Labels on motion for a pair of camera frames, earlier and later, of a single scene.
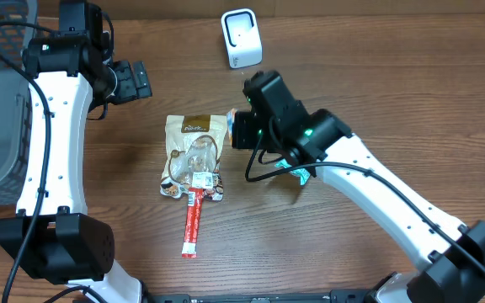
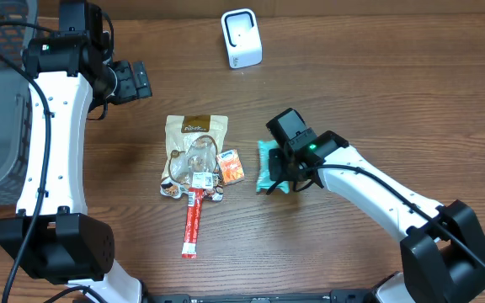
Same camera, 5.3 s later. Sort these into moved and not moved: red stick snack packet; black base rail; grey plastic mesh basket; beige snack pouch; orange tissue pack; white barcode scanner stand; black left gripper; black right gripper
Moved: orange tissue pack; black right gripper
Not moved: black left gripper; white barcode scanner stand; grey plastic mesh basket; red stick snack packet; black base rail; beige snack pouch
